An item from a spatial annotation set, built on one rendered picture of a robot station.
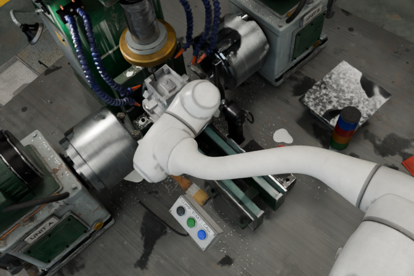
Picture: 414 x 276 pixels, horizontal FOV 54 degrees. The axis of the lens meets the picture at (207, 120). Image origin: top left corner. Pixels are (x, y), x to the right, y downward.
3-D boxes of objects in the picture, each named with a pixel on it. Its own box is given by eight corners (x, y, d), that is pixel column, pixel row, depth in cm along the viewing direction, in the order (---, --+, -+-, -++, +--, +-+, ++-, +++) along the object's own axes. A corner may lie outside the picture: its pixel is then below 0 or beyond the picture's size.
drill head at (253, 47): (180, 77, 171) (170, 37, 150) (250, 24, 183) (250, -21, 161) (220, 114, 161) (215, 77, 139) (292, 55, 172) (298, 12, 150)
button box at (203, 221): (177, 208, 134) (167, 211, 130) (188, 193, 132) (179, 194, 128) (211, 247, 127) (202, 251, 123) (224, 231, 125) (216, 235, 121)
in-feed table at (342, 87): (295, 113, 171) (298, 98, 161) (337, 76, 179) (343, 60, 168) (340, 151, 161) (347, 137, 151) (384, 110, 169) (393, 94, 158)
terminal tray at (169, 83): (147, 92, 150) (143, 81, 144) (169, 74, 153) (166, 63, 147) (168, 111, 145) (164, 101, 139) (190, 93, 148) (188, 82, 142)
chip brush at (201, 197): (164, 174, 163) (164, 174, 162) (172, 166, 164) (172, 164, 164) (202, 207, 155) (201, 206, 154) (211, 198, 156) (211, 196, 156)
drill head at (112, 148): (44, 180, 153) (11, 151, 132) (122, 121, 163) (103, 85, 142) (80, 229, 143) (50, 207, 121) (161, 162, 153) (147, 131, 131)
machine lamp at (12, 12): (15, 29, 127) (-8, -1, 116) (45, 9, 130) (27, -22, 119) (43, 61, 119) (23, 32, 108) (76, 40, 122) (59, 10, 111)
